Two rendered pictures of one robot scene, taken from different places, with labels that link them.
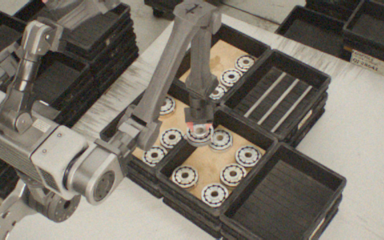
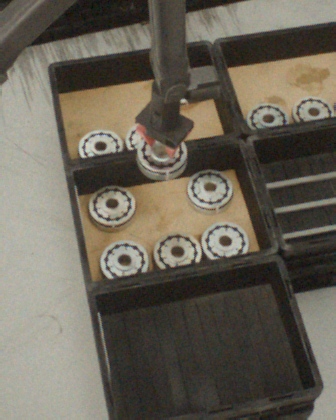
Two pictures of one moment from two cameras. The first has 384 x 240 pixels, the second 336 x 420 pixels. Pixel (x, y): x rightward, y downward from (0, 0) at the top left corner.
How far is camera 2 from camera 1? 0.77 m
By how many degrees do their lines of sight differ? 18
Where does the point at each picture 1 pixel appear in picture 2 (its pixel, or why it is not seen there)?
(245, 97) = (309, 155)
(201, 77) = (159, 59)
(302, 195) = (251, 360)
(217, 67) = (312, 85)
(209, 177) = (148, 232)
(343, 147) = not seen: outside the picture
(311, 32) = not seen: outside the picture
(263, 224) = (153, 356)
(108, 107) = (129, 45)
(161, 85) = (21, 15)
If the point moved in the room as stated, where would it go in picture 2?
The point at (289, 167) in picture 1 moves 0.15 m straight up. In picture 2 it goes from (271, 305) to (280, 272)
